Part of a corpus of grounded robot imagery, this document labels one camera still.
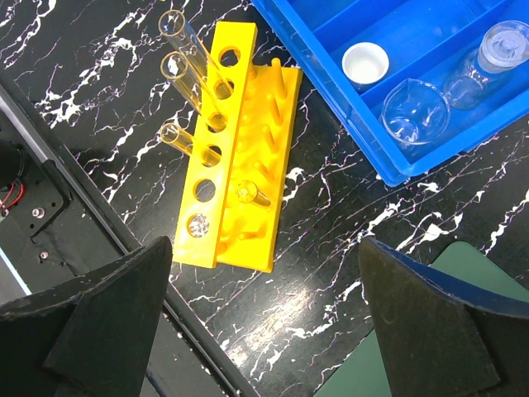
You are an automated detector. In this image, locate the yellow test tube rack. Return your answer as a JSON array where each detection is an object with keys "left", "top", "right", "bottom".
[{"left": 173, "top": 22, "right": 303, "bottom": 273}]

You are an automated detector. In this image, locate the blue plastic compartment bin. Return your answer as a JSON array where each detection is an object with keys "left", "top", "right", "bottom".
[{"left": 255, "top": 1, "right": 528, "bottom": 187}]

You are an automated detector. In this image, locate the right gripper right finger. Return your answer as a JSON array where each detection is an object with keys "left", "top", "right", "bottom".
[{"left": 359, "top": 237, "right": 528, "bottom": 396}]

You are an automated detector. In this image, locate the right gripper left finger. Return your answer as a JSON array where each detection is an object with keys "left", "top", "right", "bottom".
[{"left": 1, "top": 237, "right": 171, "bottom": 396}]

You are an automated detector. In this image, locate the clear test tube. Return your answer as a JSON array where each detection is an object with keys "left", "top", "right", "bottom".
[
  {"left": 235, "top": 179, "right": 271, "bottom": 207},
  {"left": 158, "top": 9, "right": 233, "bottom": 99},
  {"left": 159, "top": 122, "right": 222, "bottom": 165},
  {"left": 160, "top": 50, "right": 227, "bottom": 132}
]

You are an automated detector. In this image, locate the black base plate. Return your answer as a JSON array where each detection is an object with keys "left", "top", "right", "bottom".
[{"left": 1, "top": 79, "right": 255, "bottom": 396}]

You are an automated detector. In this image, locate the small clear vial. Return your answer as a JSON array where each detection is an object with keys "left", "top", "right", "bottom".
[{"left": 443, "top": 20, "right": 528, "bottom": 110}]

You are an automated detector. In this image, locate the clear round flask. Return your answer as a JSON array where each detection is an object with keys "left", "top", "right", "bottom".
[{"left": 379, "top": 79, "right": 451, "bottom": 152}]

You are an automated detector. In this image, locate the green mat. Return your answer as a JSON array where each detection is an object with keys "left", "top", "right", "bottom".
[{"left": 315, "top": 242, "right": 528, "bottom": 397}]

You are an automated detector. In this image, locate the white round cap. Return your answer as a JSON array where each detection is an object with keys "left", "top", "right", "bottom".
[{"left": 341, "top": 42, "right": 390, "bottom": 91}]

